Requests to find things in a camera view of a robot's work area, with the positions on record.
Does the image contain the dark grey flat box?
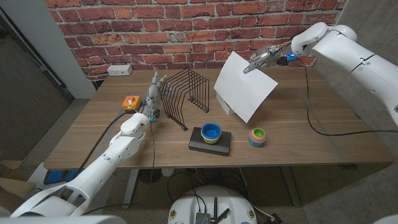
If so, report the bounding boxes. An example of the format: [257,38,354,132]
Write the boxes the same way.
[188,126,233,157]

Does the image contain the small grey computer box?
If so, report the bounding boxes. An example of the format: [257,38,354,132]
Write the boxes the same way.
[195,212,211,224]

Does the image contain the yellow plastic cup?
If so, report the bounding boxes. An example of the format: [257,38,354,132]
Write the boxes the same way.
[201,132,222,144]

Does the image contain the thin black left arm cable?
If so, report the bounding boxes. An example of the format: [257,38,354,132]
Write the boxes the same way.
[82,119,156,216]

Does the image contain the brick print backdrop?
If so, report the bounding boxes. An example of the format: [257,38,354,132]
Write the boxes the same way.
[45,0,348,82]

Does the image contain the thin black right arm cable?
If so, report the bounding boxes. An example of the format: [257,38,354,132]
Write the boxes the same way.
[303,65,398,137]

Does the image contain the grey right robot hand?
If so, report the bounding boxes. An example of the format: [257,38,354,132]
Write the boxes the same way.
[243,43,295,75]

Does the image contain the black wire file holder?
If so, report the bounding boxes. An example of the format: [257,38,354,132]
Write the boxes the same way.
[158,68,211,131]

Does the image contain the green topped white box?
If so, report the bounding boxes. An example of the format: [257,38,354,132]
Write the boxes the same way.
[216,92,236,116]

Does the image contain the orange emergency stop box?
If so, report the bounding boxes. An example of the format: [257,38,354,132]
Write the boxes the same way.
[121,95,142,111]

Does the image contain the white file sheet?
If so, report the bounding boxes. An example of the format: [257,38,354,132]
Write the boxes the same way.
[213,51,279,124]

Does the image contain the white table leg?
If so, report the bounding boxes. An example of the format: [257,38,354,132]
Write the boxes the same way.
[123,169,139,209]

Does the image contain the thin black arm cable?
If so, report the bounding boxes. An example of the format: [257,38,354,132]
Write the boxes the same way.
[303,65,398,137]
[82,119,156,216]

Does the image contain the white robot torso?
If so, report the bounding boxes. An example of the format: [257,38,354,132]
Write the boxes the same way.
[167,185,258,224]

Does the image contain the white blue floor device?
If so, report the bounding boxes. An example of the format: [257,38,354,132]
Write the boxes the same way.
[27,162,82,191]

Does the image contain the blue plastic cup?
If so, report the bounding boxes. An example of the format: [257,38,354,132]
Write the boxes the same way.
[201,123,222,140]

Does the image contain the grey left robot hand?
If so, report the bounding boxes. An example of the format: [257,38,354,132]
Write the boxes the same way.
[141,70,169,122]

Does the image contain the grey table leg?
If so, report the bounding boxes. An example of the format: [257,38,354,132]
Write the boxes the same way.
[281,166,302,208]

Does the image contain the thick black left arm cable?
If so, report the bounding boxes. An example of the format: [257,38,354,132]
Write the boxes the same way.
[73,108,137,180]

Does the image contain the brown cardboard box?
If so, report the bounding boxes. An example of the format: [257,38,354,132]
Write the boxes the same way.
[0,160,37,214]

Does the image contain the rainbow stacked cups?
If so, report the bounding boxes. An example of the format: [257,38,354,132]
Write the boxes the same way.
[248,127,267,147]

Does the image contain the white power outlet strip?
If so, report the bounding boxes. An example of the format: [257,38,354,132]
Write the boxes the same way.
[107,64,133,77]

